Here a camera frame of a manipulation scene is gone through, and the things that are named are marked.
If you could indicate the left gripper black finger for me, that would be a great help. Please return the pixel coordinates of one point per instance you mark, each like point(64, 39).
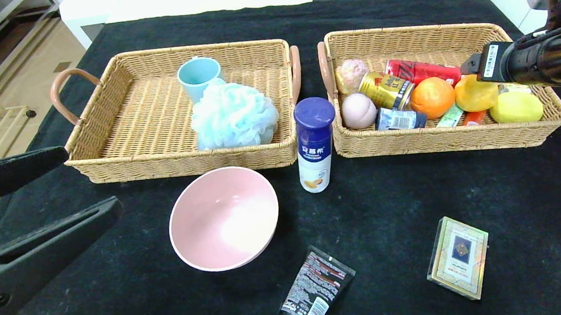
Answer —
point(50, 251)
point(13, 176)

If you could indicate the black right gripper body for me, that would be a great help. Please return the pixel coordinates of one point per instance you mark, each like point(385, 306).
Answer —
point(491, 61)

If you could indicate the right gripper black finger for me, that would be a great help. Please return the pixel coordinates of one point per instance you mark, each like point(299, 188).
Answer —
point(470, 65)

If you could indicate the yellow toy pear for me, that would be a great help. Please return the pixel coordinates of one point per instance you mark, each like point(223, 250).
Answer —
point(475, 95)

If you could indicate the orange fruit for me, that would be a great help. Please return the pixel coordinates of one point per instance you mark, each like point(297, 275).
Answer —
point(433, 98)

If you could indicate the white yogurt bottle blue cap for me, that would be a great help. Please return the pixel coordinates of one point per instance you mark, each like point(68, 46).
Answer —
point(315, 144)

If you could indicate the playing card box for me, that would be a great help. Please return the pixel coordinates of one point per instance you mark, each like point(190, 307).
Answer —
point(458, 257)

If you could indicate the red cola can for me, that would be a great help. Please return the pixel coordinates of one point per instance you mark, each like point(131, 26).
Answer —
point(422, 70)

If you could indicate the orange red sausage packet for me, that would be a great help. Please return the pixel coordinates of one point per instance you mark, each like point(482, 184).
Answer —
point(474, 118)

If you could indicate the yellow lemon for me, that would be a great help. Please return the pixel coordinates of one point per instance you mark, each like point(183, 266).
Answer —
point(516, 107)

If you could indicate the green wrapped candy bar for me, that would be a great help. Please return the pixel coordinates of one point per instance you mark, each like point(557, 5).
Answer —
point(450, 117)

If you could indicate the gold drink can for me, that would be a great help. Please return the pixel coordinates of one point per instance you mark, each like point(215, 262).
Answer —
point(386, 90)

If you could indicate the small blue packet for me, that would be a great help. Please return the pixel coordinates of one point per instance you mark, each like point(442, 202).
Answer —
point(399, 119)

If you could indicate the pink fluffy pastry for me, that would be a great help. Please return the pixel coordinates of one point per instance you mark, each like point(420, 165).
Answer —
point(352, 74)

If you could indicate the small floor outlet cover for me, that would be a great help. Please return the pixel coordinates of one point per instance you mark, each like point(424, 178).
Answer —
point(62, 67)

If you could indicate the pale pink toy peach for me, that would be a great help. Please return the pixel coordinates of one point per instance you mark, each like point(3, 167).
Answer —
point(358, 111)

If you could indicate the pink plastic bowl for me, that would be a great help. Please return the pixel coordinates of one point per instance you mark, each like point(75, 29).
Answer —
point(222, 218)

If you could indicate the teal plastic cup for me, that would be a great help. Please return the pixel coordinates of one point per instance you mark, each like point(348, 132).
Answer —
point(199, 80)

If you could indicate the light blue bath loofah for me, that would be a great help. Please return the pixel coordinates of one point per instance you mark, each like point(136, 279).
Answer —
point(233, 115)

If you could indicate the black cosmetic tube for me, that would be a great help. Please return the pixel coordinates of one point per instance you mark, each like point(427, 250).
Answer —
point(312, 289)

